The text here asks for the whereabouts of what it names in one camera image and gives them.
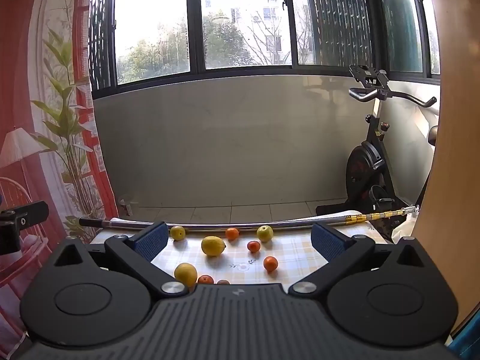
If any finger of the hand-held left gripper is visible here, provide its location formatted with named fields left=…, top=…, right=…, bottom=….
left=0, top=200, right=50, bottom=254

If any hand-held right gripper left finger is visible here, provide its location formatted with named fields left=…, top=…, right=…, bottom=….
left=49, top=222, right=188, bottom=301

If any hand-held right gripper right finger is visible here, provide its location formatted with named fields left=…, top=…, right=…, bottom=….
left=289, top=222, right=428, bottom=301

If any large yellow lemon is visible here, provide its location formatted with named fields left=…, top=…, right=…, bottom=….
left=174, top=262, right=198, bottom=287

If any checked floral tablecloth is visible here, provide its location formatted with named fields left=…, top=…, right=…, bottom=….
left=90, top=210, right=398, bottom=289

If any metal pole with gold end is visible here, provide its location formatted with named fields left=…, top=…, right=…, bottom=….
left=79, top=204, right=420, bottom=230

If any black exercise bike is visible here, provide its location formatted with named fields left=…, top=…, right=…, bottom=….
left=316, top=65, right=439, bottom=244

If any wooden board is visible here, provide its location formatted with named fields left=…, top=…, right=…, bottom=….
left=412, top=0, right=480, bottom=340

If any blue cloth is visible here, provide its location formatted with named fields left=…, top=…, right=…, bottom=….
left=448, top=319, right=480, bottom=360

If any black framed window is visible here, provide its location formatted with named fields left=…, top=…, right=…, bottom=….
left=88, top=0, right=441, bottom=100

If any red printed wall poster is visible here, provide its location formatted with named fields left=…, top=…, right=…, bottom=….
left=0, top=0, right=121, bottom=349

